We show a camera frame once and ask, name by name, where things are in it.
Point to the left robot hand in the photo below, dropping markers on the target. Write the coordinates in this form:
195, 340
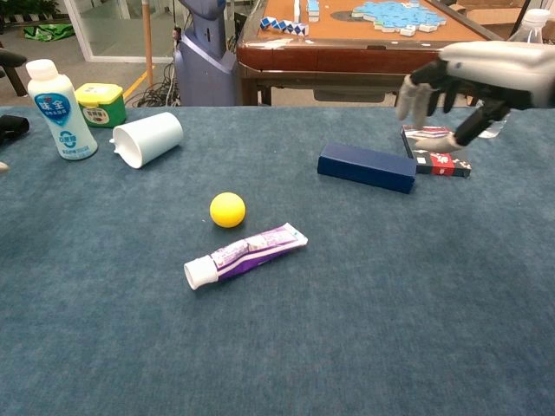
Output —
11, 57

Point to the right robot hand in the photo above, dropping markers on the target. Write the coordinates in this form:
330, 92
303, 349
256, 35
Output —
511, 69

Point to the purple white toothpaste tube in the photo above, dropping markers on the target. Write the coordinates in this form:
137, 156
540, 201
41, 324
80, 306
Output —
243, 258

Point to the dark wooden furniture leg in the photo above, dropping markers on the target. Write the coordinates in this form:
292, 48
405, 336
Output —
15, 80

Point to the green bag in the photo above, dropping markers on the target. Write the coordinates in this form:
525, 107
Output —
47, 32

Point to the clear plastic water bottle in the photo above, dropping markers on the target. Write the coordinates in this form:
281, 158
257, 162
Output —
531, 26

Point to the white yogurt bottle blue label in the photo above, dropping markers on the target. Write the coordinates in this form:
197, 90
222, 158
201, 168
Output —
60, 125

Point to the green box yellow lid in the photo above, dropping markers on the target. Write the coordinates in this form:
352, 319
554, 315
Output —
107, 110

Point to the black red card box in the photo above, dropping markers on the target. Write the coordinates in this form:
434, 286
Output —
442, 162

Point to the blue mahjong tile cluster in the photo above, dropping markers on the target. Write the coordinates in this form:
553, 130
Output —
399, 17

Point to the wooden pole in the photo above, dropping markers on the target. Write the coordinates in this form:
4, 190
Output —
148, 43

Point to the white plastic cup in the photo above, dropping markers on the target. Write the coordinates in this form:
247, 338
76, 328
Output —
154, 134

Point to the brown wooden mahjong table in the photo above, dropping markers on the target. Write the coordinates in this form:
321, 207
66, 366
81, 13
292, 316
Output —
338, 58

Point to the dark blue rectangular box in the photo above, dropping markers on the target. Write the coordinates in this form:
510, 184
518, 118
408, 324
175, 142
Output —
364, 167

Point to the small blue tile stack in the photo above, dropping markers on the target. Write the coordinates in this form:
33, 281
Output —
313, 11

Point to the blue white snake puzzle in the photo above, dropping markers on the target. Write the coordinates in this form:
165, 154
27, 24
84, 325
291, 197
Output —
284, 26

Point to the yellow ball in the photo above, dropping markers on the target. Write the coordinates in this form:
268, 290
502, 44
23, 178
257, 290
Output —
227, 210

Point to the blue tablecloth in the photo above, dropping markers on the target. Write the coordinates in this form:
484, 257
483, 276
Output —
277, 325

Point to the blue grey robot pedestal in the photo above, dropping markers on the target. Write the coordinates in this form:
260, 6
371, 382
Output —
204, 73

